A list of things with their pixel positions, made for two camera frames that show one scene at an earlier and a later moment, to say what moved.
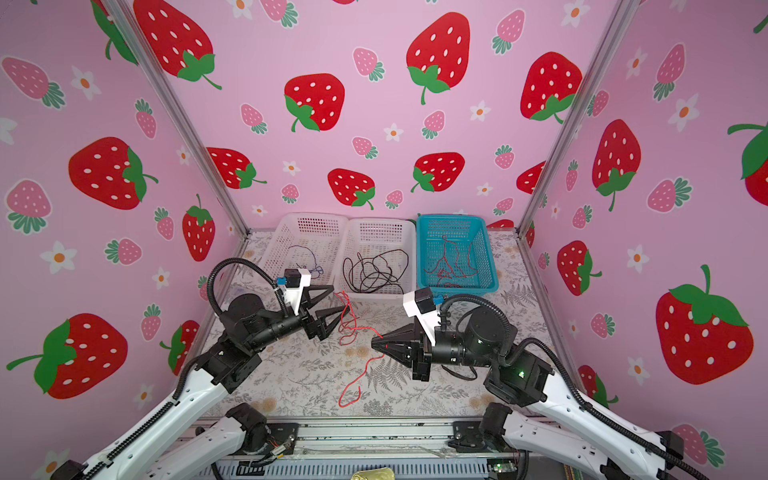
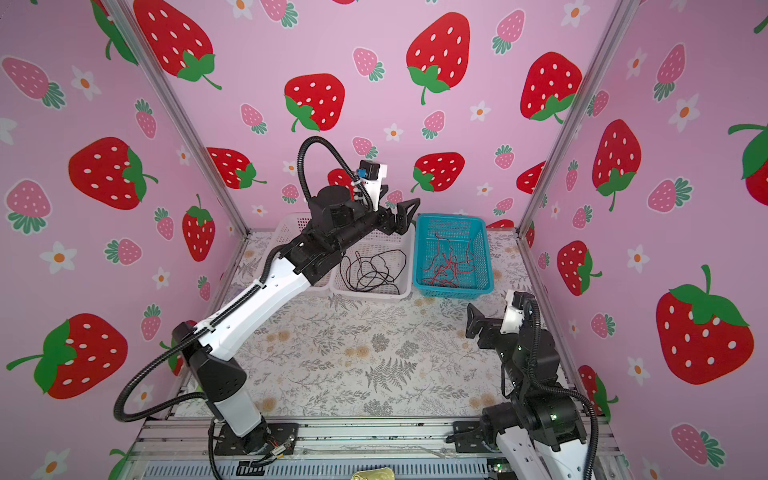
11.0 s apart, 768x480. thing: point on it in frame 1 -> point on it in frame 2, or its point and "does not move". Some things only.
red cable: x=348 y=337 -> x=439 y=281
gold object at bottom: x=383 y=473 does not move
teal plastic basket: x=454 y=255 does not move
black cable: x=366 y=275 does not move
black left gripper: x=316 y=329 -> x=394 y=222
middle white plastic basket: x=377 y=257 does not move
